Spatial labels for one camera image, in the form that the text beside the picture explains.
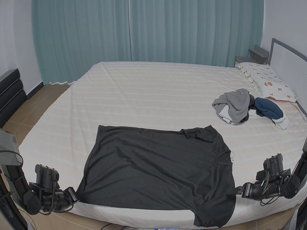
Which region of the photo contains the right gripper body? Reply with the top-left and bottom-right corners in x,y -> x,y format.
242,182 -> 264,200

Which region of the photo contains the dark blue garment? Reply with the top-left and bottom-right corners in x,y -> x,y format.
255,97 -> 284,119

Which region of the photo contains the black chest of drawers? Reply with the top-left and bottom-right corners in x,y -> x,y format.
0,69 -> 27,127

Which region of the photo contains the black T-shirt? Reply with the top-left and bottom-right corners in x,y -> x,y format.
76,125 -> 236,228

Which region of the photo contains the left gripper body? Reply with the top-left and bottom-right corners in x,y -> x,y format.
47,187 -> 80,211

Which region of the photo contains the grey knitted garment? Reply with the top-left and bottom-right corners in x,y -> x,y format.
212,88 -> 251,124

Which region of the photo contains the bed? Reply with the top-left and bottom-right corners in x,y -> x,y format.
18,38 -> 307,227

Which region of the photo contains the white printed pillow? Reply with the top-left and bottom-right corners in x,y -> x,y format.
235,62 -> 298,102

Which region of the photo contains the white garment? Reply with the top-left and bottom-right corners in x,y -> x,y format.
217,106 -> 235,124
272,107 -> 290,130

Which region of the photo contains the grey bedside table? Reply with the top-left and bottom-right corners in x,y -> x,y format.
235,45 -> 269,68

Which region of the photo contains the blue-green curtain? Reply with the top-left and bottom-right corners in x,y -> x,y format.
129,0 -> 264,68
32,0 -> 131,84

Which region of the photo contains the black garment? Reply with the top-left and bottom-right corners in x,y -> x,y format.
240,94 -> 257,124

